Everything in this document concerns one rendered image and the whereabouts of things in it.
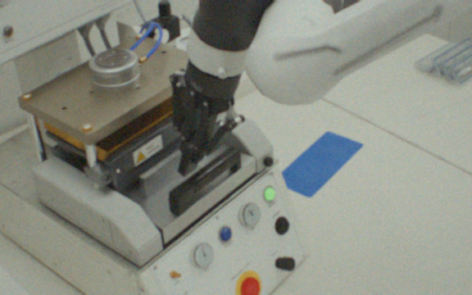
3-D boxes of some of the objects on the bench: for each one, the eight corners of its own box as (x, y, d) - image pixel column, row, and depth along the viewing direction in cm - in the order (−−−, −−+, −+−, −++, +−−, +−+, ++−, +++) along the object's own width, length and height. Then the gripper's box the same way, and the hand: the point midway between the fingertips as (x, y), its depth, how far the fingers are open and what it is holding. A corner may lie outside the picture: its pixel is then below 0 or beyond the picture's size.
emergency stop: (242, 304, 112) (233, 285, 111) (257, 290, 115) (249, 271, 114) (249, 306, 111) (240, 286, 110) (264, 291, 114) (256, 272, 112)
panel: (197, 362, 105) (148, 267, 99) (306, 256, 123) (270, 168, 117) (205, 365, 103) (156, 268, 97) (314, 257, 122) (279, 168, 116)
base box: (-4, 231, 132) (-27, 164, 122) (129, 144, 155) (119, 80, 145) (188, 371, 104) (177, 300, 94) (322, 241, 127) (325, 170, 117)
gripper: (163, 43, 89) (141, 156, 106) (235, 98, 85) (201, 208, 102) (201, 22, 93) (174, 134, 111) (271, 74, 90) (232, 183, 107)
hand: (190, 156), depth 104 cm, fingers closed
